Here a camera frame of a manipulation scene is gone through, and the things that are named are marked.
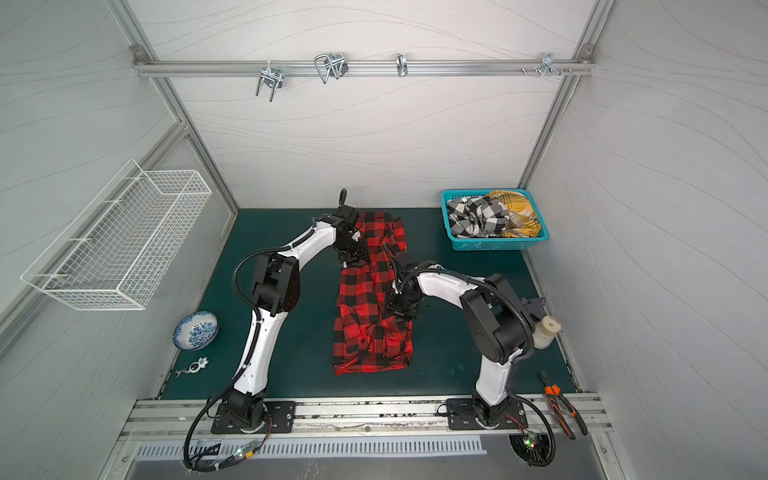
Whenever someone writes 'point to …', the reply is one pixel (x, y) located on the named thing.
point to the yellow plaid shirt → (522, 220)
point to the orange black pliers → (554, 392)
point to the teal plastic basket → (500, 243)
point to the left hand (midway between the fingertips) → (373, 256)
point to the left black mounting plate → (279, 418)
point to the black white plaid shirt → (477, 216)
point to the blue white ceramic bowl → (196, 330)
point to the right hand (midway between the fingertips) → (390, 311)
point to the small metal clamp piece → (194, 367)
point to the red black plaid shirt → (366, 336)
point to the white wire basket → (120, 247)
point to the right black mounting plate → (461, 415)
